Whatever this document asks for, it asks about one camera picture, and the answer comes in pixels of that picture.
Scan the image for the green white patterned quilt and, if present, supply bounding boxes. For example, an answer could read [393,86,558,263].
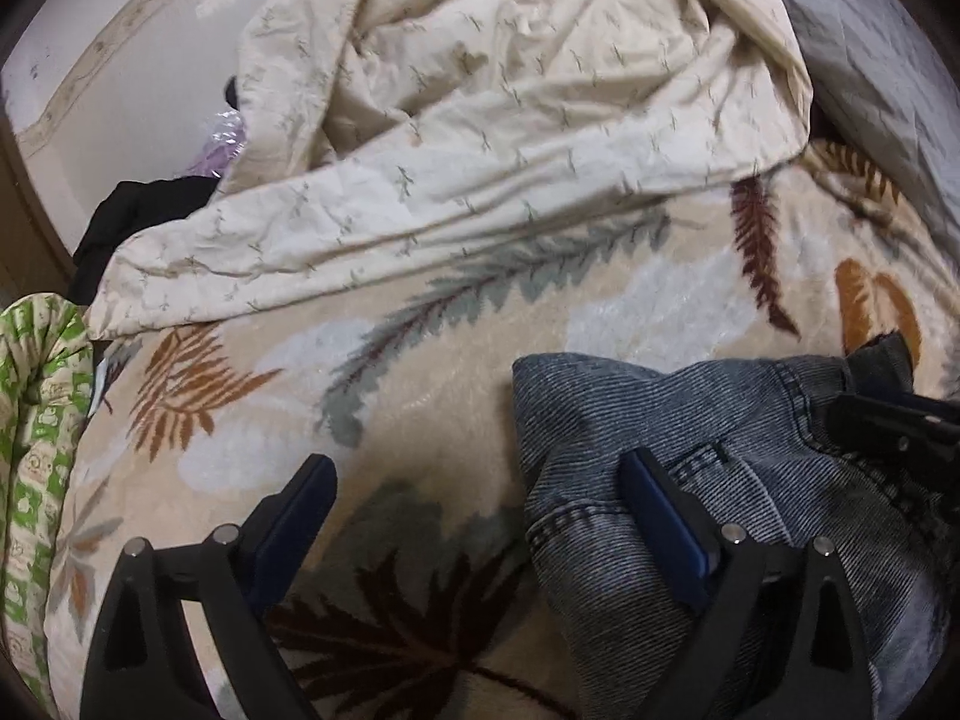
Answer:
[2,293,93,710]

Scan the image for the leaf pattern fleece blanket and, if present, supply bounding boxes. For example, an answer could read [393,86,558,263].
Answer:
[46,143,958,718]

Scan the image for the cream patterned duvet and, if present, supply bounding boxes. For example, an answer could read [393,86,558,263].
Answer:
[88,0,812,338]

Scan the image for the black garment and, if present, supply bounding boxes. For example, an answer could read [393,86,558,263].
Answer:
[67,176,218,305]

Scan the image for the grey quilted pillow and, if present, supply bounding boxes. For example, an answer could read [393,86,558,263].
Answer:
[782,0,958,250]

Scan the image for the purple plastic bag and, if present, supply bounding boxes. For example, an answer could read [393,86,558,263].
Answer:
[185,109,247,179]

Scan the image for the wooden door frame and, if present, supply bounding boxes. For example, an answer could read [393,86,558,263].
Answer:
[0,115,75,299]

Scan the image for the blue denim pants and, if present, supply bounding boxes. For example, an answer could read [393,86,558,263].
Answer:
[512,333,958,718]

